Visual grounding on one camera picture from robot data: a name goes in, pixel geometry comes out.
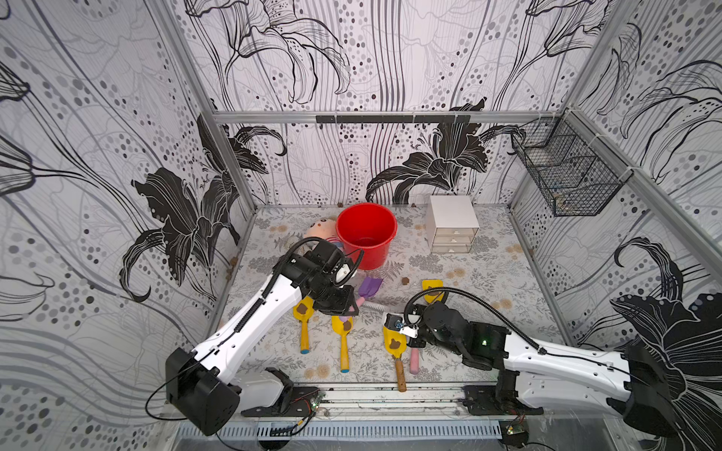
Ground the purple trowel pink handle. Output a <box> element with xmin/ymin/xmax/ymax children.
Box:
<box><xmin>356</xmin><ymin>276</ymin><xmax>383</xmax><ymax>306</ymax></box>
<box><xmin>409</xmin><ymin>347</ymin><xmax>420</xmax><ymax>375</ymax></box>

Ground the green cleaning brush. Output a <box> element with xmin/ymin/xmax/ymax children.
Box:
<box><xmin>362</xmin><ymin>301</ymin><xmax>402</xmax><ymax>316</ymax></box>

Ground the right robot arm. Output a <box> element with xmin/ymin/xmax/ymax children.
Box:
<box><xmin>385</xmin><ymin>302</ymin><xmax>683</xmax><ymax>437</ymax></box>

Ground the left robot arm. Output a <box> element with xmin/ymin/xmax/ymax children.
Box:
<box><xmin>164</xmin><ymin>237</ymin><xmax>365</xmax><ymax>436</ymax></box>

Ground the yellow trowel right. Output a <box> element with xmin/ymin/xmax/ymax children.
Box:
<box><xmin>422</xmin><ymin>279</ymin><xmax>447</xmax><ymax>304</ymax></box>

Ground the yellow trowel far left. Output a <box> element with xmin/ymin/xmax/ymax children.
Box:
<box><xmin>293</xmin><ymin>297</ymin><xmax>315</xmax><ymax>354</ymax></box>

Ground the yellow trowel blue tip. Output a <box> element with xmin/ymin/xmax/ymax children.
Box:
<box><xmin>332</xmin><ymin>316</ymin><xmax>353</xmax><ymax>373</ymax></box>

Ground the red plastic bucket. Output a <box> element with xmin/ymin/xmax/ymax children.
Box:
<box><xmin>336</xmin><ymin>203</ymin><xmax>398</xmax><ymax>271</ymax></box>

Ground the plush doll toy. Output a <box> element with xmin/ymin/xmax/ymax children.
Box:
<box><xmin>304</xmin><ymin>218</ymin><xmax>340</xmax><ymax>244</ymax></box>

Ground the white mini drawer cabinet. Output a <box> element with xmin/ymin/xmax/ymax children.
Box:
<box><xmin>426</xmin><ymin>195</ymin><xmax>479</xmax><ymax>254</ymax></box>

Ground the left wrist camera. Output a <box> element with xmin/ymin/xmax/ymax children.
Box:
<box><xmin>335</xmin><ymin>264</ymin><xmax>352</xmax><ymax>285</ymax></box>

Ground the yellow trowel wooden handle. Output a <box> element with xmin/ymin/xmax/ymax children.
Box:
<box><xmin>383</xmin><ymin>327</ymin><xmax>407</xmax><ymax>393</ymax></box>

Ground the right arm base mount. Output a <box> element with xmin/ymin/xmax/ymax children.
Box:
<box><xmin>463</xmin><ymin>385</ymin><xmax>545</xmax><ymax>416</ymax></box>

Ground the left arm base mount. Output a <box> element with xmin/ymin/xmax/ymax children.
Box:
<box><xmin>241</xmin><ymin>386</ymin><xmax>321</xmax><ymax>419</ymax></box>

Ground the black wire wall basket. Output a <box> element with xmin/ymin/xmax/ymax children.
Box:
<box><xmin>511</xmin><ymin>115</ymin><xmax>634</xmax><ymax>217</ymax></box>

